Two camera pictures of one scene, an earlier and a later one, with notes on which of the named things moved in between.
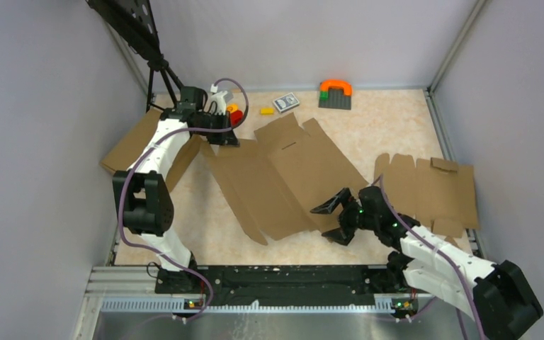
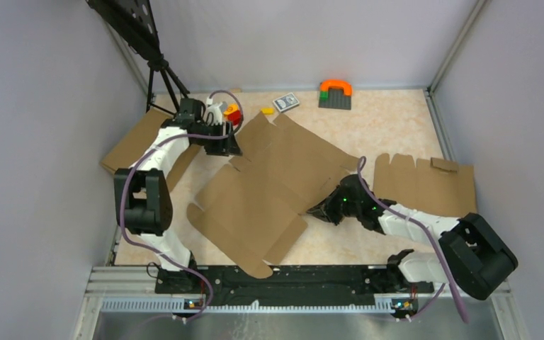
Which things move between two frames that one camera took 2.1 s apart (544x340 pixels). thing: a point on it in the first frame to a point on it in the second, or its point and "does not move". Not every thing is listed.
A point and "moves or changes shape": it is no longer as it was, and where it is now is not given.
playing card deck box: (286, 102) does not move
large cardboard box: (280, 178) moves or changes shape
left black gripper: (224, 137) to (224, 147)
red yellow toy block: (236, 115) does not move
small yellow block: (267, 111) does not move
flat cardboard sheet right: (442, 191) does not move
